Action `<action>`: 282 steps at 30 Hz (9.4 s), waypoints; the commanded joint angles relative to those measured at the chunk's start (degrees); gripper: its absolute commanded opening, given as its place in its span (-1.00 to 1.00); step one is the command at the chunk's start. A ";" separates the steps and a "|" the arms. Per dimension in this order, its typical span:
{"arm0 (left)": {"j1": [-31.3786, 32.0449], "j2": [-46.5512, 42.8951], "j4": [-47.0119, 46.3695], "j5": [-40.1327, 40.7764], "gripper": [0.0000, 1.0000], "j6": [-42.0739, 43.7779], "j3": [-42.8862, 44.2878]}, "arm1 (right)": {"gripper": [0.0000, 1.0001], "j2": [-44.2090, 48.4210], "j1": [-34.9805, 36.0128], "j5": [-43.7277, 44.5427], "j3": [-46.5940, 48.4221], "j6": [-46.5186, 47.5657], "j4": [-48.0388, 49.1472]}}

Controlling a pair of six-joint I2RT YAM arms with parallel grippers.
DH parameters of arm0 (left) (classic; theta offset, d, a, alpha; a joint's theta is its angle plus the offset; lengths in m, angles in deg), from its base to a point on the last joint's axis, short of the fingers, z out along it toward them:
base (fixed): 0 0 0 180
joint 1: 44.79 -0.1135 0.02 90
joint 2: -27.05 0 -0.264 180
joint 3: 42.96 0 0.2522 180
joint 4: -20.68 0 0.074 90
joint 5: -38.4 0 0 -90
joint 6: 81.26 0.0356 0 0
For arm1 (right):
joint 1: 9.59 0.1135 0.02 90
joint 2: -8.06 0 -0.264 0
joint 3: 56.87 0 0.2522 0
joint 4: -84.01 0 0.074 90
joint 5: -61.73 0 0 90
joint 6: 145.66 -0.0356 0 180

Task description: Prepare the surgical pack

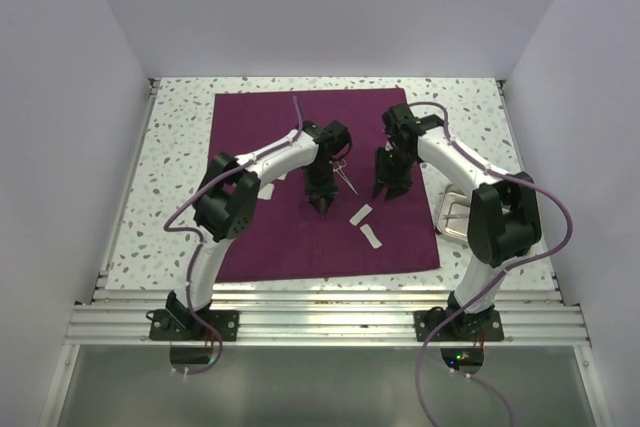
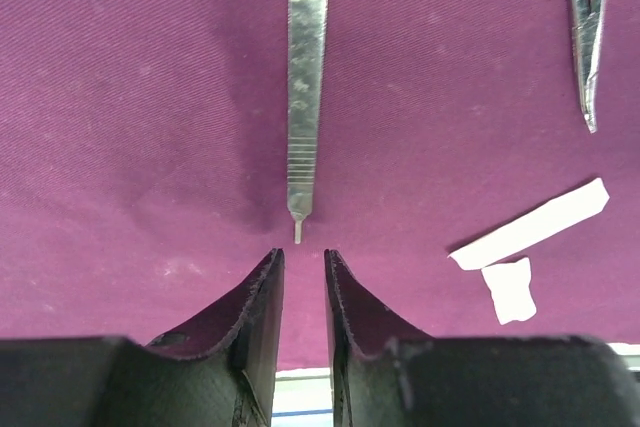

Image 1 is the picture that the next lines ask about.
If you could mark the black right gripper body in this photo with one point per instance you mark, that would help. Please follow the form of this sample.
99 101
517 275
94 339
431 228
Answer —
394 168

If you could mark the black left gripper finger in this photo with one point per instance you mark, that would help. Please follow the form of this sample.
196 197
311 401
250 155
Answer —
318 203
327 201

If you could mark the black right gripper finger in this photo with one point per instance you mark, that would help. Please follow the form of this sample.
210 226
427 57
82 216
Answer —
378 189
395 191

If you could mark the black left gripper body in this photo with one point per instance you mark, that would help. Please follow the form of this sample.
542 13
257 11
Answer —
319 180

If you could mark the steel forceps with rings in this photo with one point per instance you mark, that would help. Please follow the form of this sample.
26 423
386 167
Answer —
339 169

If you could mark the white gauze pad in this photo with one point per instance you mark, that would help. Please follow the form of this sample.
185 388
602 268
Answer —
266 192

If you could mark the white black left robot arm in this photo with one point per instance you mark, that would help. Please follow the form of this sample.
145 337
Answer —
225 203

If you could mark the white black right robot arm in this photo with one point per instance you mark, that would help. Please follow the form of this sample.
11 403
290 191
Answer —
503 223

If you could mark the white gauze roll upper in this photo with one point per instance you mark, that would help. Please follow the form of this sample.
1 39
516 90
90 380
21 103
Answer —
360 215

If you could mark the white gauze roll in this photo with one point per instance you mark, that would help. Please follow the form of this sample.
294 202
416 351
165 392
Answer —
370 236
360 215

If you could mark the white gauze roll lower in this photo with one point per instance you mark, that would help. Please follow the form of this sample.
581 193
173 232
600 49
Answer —
370 236

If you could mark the purple cloth mat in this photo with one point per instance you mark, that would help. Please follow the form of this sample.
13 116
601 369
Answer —
288 239

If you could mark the stainless steel tray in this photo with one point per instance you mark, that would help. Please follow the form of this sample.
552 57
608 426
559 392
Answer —
453 201

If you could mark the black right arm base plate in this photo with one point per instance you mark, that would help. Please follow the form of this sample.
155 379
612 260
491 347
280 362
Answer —
485 326

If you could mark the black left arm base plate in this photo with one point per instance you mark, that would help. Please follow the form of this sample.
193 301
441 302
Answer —
165 328

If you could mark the aluminium frame rail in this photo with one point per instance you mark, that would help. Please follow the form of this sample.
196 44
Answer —
328 318

